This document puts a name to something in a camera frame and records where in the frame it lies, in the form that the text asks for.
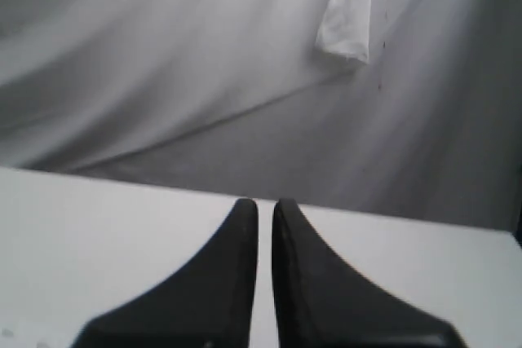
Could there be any white hanging cloth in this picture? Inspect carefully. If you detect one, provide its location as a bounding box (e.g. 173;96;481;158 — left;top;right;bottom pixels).
316;0;372;64

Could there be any grey backdrop cloth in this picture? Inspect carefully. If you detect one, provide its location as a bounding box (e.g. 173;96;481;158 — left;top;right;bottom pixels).
1;0;521;230

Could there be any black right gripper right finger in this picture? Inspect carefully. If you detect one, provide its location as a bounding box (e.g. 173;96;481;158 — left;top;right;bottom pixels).
272;199;465;347

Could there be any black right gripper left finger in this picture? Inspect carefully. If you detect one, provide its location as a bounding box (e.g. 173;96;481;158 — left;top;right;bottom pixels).
73;198;259;347

